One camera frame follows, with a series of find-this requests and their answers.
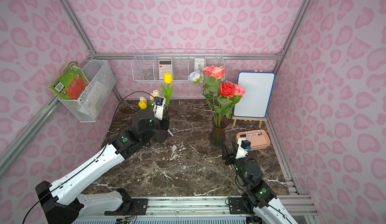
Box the yellow artificial tulip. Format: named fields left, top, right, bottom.
left=138, top=101, right=147, bottom=109
left=161, top=73, right=173, bottom=109

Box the pink artificial tulip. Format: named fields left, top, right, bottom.
left=139, top=97, right=147, bottom=103

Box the pink artificial rose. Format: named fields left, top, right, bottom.
left=203, top=66, right=216, bottom=104
left=210, top=67, right=225, bottom=81

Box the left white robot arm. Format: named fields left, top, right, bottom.
left=35, top=96, right=166, bottom=224

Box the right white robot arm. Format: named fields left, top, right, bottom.
left=221, top=138, right=297, bottom=224

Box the black white whiteboard marker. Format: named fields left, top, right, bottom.
left=240, top=132, right=262, bottom=137

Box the left red glass vase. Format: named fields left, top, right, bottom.
left=152, top=129, right=168, bottom=142

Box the red glass vase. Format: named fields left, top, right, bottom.
left=152, top=129, right=168, bottom=142
left=209, top=117, right=229, bottom=146

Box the right red glass vase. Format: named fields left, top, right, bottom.
left=209, top=117, right=229, bottom=146

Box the pink plastic tray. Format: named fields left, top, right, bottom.
left=236, top=129, right=271, bottom=151

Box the round metal tin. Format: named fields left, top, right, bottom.
left=143, top=71, right=154, bottom=81

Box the pink calculator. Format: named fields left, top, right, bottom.
left=158, top=60, right=172, bottom=80

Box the blue framed whiteboard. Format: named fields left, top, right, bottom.
left=233, top=71, right=276, bottom=119

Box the white remote control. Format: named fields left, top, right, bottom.
left=194, top=58, right=206, bottom=72

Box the white paper booklet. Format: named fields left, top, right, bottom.
left=79, top=81, right=109, bottom=119

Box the white mesh side basket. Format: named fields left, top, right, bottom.
left=59, top=60, right=116, bottom=122

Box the green red book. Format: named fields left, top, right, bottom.
left=50, top=62, right=89, bottom=100

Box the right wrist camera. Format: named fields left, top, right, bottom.
left=235, top=137, right=251, bottom=160

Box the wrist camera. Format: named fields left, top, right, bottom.
left=235, top=137, right=251, bottom=160
left=153, top=97, right=165, bottom=120

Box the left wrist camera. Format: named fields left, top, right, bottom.
left=153, top=97, right=165, bottom=120

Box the white wire wall basket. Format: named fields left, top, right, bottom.
left=131, top=49, right=225, bottom=82

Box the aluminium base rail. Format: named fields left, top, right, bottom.
left=76, top=195, right=321, bottom=224

